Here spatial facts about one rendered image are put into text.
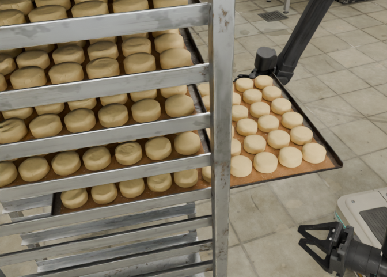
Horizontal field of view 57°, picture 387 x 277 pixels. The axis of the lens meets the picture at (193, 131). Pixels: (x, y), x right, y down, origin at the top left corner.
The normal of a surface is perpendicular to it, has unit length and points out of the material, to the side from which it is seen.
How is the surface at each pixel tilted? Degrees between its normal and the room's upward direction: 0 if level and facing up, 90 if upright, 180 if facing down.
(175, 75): 90
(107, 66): 0
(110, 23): 90
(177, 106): 0
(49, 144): 90
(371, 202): 0
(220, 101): 90
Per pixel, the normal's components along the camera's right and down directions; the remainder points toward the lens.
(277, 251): -0.04, -0.78
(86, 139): 0.19, 0.61
